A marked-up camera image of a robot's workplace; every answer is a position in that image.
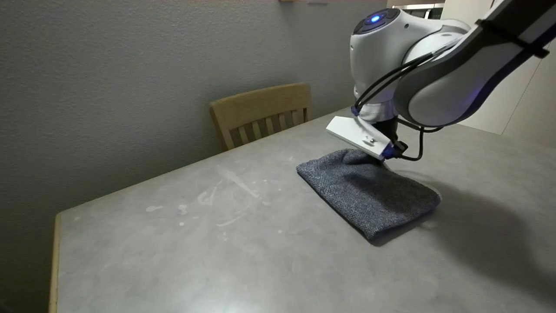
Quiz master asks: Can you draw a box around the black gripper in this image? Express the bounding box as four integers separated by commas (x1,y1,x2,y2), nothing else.
371,116,404,145

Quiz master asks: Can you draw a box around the blue striped towel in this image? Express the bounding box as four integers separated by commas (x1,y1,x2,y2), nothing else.
296,147,444,243

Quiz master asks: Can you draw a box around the wooden chair with curved backrest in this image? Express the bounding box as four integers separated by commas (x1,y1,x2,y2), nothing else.
209,81,313,152

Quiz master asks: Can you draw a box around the tall white cabinet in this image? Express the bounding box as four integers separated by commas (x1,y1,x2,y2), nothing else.
445,0,556,147

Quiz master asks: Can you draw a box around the black cable with blue ends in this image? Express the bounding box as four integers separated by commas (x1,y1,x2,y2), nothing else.
381,114,445,163

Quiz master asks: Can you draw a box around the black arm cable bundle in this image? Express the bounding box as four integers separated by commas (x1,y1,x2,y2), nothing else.
352,50,437,118

